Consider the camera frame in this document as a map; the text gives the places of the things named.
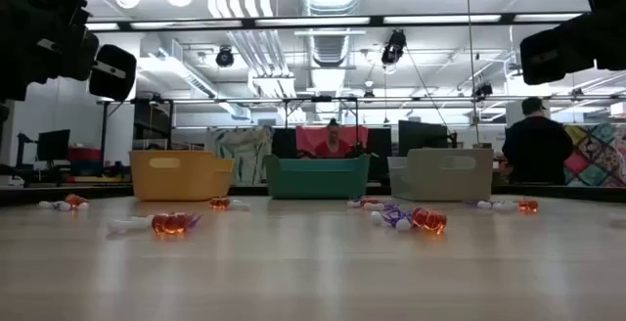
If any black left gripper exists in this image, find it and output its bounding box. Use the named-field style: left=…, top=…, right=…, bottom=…
left=0, top=0, right=137, bottom=102

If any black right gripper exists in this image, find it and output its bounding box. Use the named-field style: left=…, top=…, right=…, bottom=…
left=519, top=0, right=626, bottom=86

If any red storage box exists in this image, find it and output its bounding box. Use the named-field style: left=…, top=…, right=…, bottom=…
left=67, top=146, right=103, bottom=162

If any colourful patchwork quilt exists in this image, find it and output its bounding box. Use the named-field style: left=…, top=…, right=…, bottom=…
left=563, top=123, right=626, bottom=188

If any person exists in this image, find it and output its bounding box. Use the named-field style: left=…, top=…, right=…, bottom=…
left=501, top=96, right=574, bottom=186
left=310, top=117, right=354, bottom=160

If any yellow plastic bin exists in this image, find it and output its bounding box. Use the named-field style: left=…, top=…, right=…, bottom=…
left=128, top=149, right=236, bottom=203

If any white plastic bin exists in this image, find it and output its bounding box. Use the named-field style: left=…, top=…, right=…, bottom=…
left=387, top=147, right=495, bottom=203

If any white green patterned fabric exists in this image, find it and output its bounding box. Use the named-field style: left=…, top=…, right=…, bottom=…
left=204, top=126, right=275, bottom=186

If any pink fabric panel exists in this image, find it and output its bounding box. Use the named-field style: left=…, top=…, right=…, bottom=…
left=295, top=124, right=370, bottom=159

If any teal plastic bin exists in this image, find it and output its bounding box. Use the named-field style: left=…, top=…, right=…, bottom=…
left=263, top=153, right=372, bottom=201

